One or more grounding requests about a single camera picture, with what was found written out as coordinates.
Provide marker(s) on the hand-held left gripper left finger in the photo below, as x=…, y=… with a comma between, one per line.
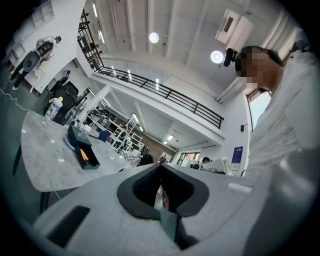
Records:
x=105, y=225

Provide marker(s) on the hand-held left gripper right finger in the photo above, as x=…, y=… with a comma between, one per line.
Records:
x=220, y=212

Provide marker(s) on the blue chair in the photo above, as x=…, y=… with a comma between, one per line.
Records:
x=105, y=135

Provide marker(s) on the round blue plate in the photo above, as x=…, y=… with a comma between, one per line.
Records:
x=68, y=143

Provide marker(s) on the person's grey striped shirt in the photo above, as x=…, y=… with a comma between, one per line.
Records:
x=287, y=112

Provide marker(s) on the patterned water bottle yellow cap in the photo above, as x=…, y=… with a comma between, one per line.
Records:
x=52, y=112

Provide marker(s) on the black metal balcony railing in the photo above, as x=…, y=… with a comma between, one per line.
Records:
x=160, y=87

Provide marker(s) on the black office chair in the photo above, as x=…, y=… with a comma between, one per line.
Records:
x=67, y=91

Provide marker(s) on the person's head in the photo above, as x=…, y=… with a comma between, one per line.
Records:
x=260, y=67

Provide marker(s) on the round ceiling lamp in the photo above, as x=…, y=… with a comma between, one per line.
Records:
x=216, y=56
x=153, y=37

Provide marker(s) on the white ceiling air conditioner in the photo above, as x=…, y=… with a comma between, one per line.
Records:
x=235, y=27

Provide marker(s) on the blue wall poster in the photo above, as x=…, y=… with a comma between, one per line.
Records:
x=237, y=154

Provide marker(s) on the black head-mounted camera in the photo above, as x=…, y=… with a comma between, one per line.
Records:
x=228, y=57

